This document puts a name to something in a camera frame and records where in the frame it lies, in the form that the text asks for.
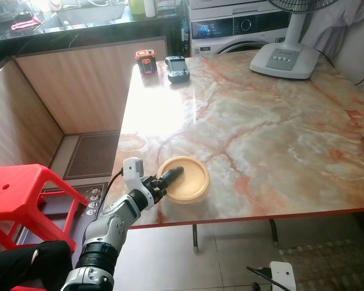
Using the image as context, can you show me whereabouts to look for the orange plastic plate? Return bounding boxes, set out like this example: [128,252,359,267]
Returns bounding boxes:
[157,155,211,204]

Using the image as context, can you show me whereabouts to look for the black floor mat with icons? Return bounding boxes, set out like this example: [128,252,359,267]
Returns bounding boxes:
[15,181,110,246]

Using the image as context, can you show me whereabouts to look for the brown floor mat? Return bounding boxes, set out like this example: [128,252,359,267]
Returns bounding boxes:
[62,132,122,181]

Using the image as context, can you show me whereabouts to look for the grey handheld controller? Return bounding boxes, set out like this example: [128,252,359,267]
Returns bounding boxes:
[164,56,190,84]

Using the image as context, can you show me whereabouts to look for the wooden cabinet with black counter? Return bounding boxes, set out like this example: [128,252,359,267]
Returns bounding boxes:
[0,12,186,176]

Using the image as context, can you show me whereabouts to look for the orange and black device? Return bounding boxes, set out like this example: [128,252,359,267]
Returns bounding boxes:
[135,50,158,76]

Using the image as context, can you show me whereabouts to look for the red plastic stool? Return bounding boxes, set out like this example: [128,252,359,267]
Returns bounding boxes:
[0,164,90,250]

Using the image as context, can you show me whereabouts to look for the person's leg in black trousers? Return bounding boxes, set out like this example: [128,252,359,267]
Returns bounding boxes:
[0,240,73,291]

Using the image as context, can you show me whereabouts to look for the white washing machine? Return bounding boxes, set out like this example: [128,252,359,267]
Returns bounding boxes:
[188,0,298,57]

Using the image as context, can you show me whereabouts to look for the white standing fan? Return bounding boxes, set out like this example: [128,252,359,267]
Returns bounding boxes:
[249,0,343,80]

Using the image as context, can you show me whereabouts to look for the patterned floor rug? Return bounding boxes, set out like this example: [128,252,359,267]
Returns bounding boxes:
[278,239,364,291]

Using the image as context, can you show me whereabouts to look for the white bottle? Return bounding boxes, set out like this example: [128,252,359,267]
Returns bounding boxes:
[144,0,157,18]

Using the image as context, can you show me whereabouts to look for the green bottle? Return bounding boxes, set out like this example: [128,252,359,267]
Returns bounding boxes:
[127,0,147,15]

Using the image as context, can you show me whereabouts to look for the steel kitchen sink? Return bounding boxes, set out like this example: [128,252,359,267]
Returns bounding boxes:
[39,0,127,30]

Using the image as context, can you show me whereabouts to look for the pink item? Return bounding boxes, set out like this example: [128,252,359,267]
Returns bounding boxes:
[10,17,43,32]

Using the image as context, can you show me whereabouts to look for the grey hanging cloth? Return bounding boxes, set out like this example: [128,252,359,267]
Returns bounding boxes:
[300,0,364,58]

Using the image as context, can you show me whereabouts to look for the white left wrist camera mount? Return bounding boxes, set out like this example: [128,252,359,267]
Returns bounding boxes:
[122,157,153,206]

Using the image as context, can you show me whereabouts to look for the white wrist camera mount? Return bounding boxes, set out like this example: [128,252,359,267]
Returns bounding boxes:
[122,157,153,206]
[270,261,294,291]

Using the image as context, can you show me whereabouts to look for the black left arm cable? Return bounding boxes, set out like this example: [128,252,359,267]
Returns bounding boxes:
[101,170,126,210]

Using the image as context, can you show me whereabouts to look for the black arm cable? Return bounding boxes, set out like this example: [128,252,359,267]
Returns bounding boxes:
[101,170,126,210]
[246,266,292,291]

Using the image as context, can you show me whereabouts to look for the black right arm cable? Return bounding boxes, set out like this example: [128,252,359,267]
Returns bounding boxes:
[246,266,292,291]

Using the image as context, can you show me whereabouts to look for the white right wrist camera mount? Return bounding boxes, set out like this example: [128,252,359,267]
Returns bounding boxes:
[270,261,294,291]

